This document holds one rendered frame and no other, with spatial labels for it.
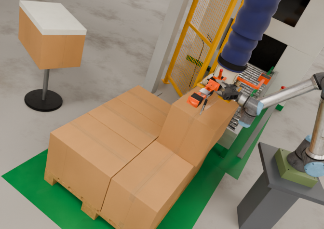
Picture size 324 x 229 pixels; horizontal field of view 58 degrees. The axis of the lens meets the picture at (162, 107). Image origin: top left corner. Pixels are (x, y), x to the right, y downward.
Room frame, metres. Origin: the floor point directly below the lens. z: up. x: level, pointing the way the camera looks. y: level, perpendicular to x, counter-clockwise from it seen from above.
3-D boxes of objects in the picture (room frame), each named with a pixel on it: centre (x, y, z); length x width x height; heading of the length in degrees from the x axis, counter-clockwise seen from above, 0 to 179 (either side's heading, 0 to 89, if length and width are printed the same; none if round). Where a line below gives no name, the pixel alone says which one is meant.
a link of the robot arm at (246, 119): (1.84, -0.59, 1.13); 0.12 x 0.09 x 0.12; 177
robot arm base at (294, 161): (1.97, -1.19, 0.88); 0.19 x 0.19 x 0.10
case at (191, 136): (2.16, -0.36, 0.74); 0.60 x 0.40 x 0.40; 160
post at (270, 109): (2.90, -1.12, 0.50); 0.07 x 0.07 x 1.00; 71
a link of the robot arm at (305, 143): (1.96, -1.19, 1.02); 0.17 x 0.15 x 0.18; 177
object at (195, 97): (1.60, -0.18, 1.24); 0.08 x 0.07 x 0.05; 161
